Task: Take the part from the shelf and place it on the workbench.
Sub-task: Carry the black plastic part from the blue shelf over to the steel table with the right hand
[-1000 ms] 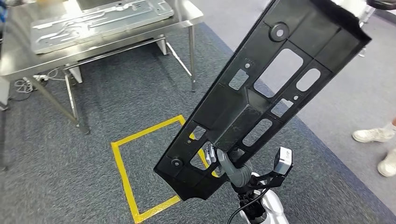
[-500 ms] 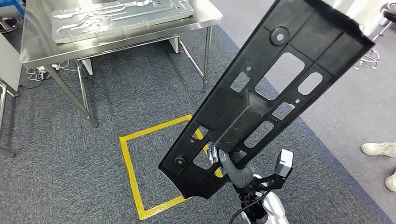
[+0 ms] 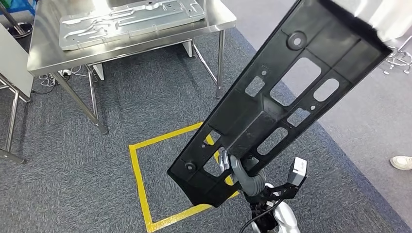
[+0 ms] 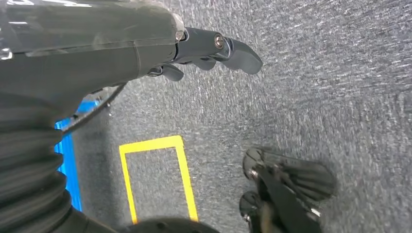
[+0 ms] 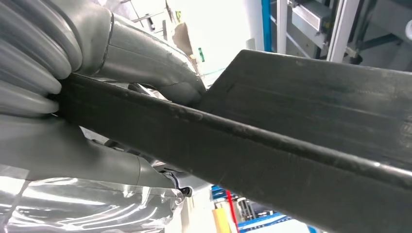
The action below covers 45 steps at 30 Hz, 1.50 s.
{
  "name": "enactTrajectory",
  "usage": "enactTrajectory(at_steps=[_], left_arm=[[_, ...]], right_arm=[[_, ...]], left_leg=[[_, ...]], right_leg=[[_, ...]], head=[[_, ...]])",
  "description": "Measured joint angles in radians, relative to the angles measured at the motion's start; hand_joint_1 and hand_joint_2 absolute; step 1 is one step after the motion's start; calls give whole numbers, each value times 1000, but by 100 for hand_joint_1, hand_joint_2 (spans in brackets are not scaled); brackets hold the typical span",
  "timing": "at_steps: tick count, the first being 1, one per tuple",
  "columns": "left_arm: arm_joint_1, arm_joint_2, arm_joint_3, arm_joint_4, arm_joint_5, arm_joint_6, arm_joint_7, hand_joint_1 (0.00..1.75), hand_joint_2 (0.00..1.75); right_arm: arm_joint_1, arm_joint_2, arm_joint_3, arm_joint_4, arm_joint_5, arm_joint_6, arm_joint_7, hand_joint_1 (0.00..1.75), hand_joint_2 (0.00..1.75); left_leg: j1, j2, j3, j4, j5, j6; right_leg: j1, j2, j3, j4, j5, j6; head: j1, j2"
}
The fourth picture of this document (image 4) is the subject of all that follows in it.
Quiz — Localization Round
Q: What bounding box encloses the blue metal shelf rack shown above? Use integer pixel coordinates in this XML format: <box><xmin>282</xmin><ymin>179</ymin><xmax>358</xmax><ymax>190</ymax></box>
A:
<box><xmin>54</xmin><ymin>99</ymin><xmax>101</xmax><ymax>212</ymax></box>

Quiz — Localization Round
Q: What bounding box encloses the yellow floor tape square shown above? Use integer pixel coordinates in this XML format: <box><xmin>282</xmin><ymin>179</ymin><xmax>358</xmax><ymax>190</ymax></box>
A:
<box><xmin>118</xmin><ymin>135</ymin><xmax>199</xmax><ymax>225</ymax></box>

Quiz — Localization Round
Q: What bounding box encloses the grey robot lower body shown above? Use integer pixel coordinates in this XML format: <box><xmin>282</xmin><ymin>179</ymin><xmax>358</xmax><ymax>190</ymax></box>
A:
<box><xmin>122</xmin><ymin>218</ymin><xmax>221</xmax><ymax>233</ymax></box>

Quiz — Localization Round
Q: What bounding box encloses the black robot foot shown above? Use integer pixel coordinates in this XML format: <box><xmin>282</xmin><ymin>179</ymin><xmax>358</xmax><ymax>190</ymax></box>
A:
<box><xmin>239</xmin><ymin>147</ymin><xmax>337</xmax><ymax>233</ymax></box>

